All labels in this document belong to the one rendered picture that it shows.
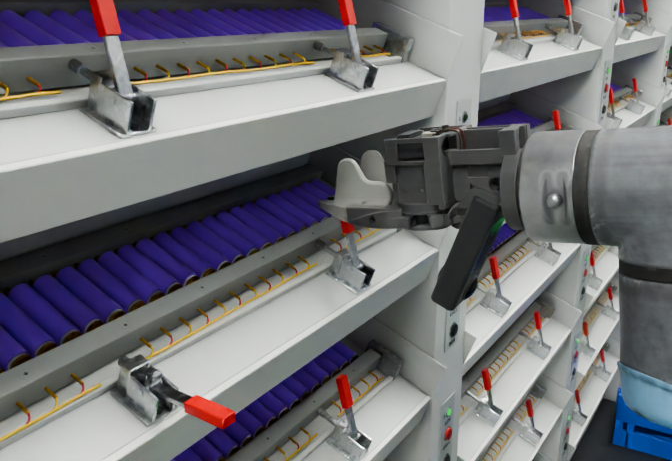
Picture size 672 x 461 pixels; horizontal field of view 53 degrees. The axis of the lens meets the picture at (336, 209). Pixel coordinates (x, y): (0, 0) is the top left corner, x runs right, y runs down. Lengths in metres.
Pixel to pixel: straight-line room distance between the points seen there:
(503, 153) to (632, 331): 0.16
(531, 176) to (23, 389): 0.38
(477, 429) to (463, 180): 0.68
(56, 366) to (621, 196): 0.40
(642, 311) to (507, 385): 0.81
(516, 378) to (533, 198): 0.84
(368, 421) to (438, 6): 0.48
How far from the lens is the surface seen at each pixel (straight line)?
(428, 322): 0.86
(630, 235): 0.53
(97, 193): 0.43
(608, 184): 0.52
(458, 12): 0.79
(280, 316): 0.62
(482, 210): 0.58
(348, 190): 0.64
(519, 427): 1.55
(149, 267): 0.61
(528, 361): 1.41
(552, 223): 0.54
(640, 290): 0.53
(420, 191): 0.59
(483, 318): 1.10
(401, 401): 0.88
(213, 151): 0.48
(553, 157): 0.54
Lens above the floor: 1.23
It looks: 17 degrees down
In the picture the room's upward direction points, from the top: straight up
